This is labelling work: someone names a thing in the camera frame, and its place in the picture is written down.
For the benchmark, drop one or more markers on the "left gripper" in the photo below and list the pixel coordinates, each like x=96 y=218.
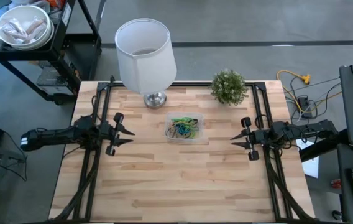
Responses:
x=109 y=135

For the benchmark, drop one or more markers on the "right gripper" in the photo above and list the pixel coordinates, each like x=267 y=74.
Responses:
x=258 y=137

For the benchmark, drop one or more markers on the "large black rubber band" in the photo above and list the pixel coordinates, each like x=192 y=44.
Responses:
x=167 y=134

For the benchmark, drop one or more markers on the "green rubber band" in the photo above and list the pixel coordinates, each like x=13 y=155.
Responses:
x=182 y=119
x=193 y=134

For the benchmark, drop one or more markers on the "blue rubber band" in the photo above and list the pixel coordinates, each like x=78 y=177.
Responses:
x=181 y=130

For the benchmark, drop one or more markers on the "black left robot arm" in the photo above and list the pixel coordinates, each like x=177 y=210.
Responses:
x=55 y=135

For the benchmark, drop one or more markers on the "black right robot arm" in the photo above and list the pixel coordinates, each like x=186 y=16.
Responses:
x=319 y=129

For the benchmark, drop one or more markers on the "clear plastic bin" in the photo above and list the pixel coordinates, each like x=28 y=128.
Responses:
x=199 y=140

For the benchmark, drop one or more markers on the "green potted plant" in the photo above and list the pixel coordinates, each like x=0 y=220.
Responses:
x=229 y=87

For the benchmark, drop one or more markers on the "black power strip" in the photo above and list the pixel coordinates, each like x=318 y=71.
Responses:
x=304 y=104

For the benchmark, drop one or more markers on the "white shade silver table lamp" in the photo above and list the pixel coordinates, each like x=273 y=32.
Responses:
x=145 y=68

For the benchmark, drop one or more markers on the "white paper sheet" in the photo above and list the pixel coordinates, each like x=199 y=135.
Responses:
x=311 y=165

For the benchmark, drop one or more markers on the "black metal beam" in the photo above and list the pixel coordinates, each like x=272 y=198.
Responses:
x=319 y=151

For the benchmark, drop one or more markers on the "grey flat device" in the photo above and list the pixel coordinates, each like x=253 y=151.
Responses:
x=50 y=77

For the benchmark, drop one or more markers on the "black utility cart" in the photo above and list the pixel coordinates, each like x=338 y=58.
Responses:
x=80 y=53

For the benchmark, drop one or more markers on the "red can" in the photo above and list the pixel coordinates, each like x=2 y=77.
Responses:
x=335 y=183

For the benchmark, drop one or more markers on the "black round object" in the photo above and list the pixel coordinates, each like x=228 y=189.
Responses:
x=336 y=214

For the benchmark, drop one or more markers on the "white paper label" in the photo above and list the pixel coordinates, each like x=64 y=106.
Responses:
x=66 y=14

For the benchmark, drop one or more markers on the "pink wrapped packet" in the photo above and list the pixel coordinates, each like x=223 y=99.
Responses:
x=35 y=25
x=15 y=29

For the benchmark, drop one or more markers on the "orange printed box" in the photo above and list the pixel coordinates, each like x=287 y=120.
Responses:
x=56 y=3

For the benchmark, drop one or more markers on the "white bowl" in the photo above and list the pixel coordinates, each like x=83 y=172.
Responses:
x=24 y=12

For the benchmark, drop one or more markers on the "black aluminium table frame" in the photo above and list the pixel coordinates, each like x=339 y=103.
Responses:
x=195 y=84

